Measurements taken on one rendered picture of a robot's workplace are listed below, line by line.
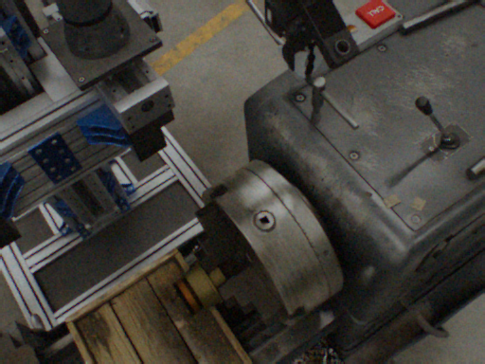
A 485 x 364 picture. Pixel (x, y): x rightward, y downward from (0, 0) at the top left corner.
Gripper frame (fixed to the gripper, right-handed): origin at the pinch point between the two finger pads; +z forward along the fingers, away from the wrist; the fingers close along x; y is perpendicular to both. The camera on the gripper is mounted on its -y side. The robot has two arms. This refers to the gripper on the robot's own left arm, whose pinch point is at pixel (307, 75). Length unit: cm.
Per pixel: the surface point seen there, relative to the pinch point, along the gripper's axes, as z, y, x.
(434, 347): 135, -47, -32
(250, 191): 12.3, -7.3, 17.7
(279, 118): 10.5, 1.6, 4.6
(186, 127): 135, 97, -8
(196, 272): 23.5, -10.3, 33.1
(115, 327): 47, -2, 54
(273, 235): 12.3, -16.5, 19.4
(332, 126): 9.8, -6.2, -1.8
